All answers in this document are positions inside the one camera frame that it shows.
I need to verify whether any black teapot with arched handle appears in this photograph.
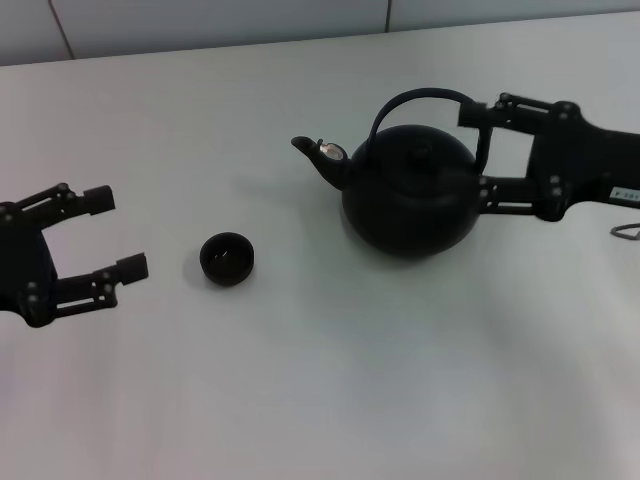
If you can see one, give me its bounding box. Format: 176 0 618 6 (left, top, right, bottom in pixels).
291 88 490 260

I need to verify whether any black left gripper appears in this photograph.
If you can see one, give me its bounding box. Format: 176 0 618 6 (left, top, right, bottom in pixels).
0 182 150 329

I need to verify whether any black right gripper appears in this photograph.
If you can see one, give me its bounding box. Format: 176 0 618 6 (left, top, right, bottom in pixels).
458 92 640 223

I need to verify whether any small black teacup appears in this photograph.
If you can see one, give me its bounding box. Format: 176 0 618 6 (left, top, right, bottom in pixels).
199 231 256 288

